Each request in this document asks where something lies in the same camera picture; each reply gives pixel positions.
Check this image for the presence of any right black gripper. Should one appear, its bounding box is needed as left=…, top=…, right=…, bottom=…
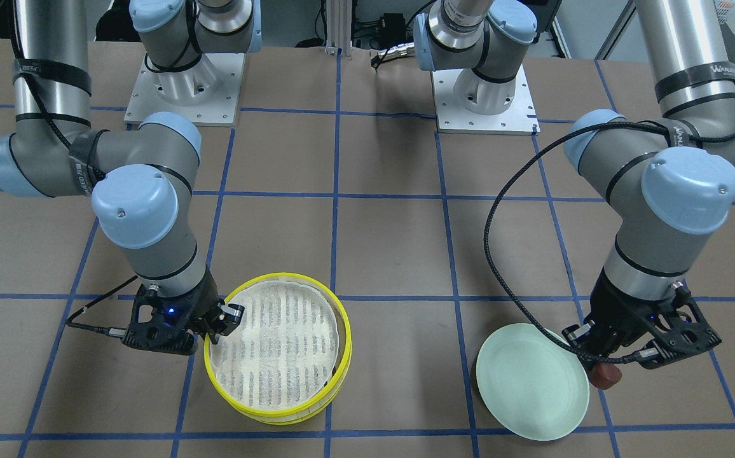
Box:
left=184, top=268, right=245, bottom=337

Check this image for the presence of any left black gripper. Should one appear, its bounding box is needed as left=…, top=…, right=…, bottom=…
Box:
left=561, top=270, right=661, bottom=371

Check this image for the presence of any brown chocolate bun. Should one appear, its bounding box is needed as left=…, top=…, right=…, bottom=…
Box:
left=588, top=362, right=622, bottom=389

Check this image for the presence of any yellow steamer basket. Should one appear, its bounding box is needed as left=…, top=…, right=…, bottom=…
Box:
left=203, top=272, right=353, bottom=426

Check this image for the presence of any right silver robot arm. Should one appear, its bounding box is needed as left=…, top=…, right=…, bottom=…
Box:
left=0, top=1, right=243, bottom=349

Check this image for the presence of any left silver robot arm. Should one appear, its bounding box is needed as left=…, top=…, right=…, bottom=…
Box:
left=540, top=1, right=735, bottom=375

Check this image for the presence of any light green plate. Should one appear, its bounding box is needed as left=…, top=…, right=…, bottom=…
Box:
left=476, top=324, right=589, bottom=441

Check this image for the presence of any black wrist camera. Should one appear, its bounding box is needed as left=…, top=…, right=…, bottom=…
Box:
left=120, top=285, right=196, bottom=356

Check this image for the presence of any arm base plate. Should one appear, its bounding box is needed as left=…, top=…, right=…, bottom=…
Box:
left=124, top=53, right=247, bottom=127
left=431, top=66, right=541, bottom=135

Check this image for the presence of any black braided cable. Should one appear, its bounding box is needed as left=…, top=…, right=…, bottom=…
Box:
left=483, top=118, right=735, bottom=364

